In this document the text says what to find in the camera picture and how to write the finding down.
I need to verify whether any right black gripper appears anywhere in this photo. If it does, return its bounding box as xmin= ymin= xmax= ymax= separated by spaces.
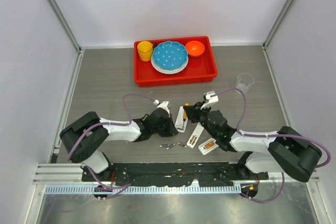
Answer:
xmin=184 ymin=101 xmax=217 ymax=138

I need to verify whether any yellow handle screwdriver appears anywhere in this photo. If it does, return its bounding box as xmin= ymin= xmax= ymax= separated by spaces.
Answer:
xmin=183 ymin=103 xmax=189 ymax=122

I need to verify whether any slim white remote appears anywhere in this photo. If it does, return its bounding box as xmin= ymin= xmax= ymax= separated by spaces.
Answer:
xmin=186 ymin=123 xmax=204 ymax=148

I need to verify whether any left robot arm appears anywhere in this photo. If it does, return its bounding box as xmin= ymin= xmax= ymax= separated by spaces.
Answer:
xmin=60 ymin=108 xmax=178 ymax=182

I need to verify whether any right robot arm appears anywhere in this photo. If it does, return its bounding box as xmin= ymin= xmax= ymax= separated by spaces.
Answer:
xmin=183 ymin=102 xmax=322 ymax=182

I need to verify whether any white remote orange battery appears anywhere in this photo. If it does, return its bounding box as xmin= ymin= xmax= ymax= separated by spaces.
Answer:
xmin=198 ymin=138 xmax=219 ymax=155

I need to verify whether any red plastic tray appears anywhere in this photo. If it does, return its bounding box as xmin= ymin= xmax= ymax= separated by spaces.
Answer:
xmin=134 ymin=36 xmax=218 ymax=87

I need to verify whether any white plate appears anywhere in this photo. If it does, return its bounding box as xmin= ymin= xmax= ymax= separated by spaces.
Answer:
xmin=151 ymin=58 xmax=188 ymax=74

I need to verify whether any clear plastic cup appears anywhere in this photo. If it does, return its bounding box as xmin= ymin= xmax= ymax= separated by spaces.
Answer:
xmin=235 ymin=72 xmax=255 ymax=94

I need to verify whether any blue dotted plate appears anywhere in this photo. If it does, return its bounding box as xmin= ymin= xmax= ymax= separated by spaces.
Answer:
xmin=152 ymin=41 xmax=188 ymax=70

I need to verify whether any orange bowl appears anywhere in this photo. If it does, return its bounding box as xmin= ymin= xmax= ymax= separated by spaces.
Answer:
xmin=185 ymin=40 xmax=205 ymax=58

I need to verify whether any yellow cup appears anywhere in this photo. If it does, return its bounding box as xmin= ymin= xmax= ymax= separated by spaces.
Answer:
xmin=137 ymin=41 xmax=153 ymax=62

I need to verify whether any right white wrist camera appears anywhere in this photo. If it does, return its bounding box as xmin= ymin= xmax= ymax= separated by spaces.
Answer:
xmin=201 ymin=91 xmax=218 ymax=110

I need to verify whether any white slotted cable duct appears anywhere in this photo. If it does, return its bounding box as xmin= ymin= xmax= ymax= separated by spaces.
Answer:
xmin=45 ymin=184 xmax=241 ymax=195

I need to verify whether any aluminium frame rail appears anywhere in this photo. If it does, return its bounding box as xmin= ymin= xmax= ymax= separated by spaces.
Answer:
xmin=33 ymin=163 xmax=87 ymax=184

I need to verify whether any right aluminium frame post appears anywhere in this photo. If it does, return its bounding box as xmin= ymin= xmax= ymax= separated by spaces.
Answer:
xmin=263 ymin=0 xmax=296 ymax=50

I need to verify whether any aluminium frame post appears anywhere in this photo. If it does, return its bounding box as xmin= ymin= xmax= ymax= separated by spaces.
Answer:
xmin=263 ymin=0 xmax=296 ymax=50
xmin=47 ymin=0 xmax=81 ymax=53

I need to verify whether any left aluminium frame post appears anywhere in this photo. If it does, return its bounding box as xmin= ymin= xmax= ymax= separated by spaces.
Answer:
xmin=47 ymin=0 xmax=81 ymax=53

